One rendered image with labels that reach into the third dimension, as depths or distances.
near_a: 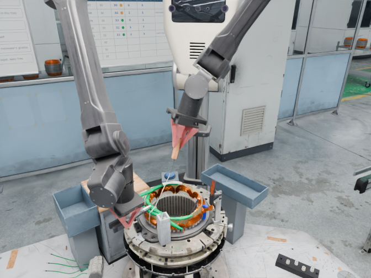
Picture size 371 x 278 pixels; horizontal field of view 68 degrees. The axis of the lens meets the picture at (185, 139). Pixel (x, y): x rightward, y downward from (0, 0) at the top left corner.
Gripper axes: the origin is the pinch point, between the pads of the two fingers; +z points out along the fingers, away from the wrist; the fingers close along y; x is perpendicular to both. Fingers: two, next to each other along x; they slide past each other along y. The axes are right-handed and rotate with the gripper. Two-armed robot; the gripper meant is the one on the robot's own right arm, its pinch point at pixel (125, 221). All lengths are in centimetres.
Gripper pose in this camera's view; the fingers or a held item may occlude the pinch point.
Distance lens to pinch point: 77.1
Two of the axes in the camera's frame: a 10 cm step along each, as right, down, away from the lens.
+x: 7.3, -3.2, 6.1
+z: -0.5, 8.6, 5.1
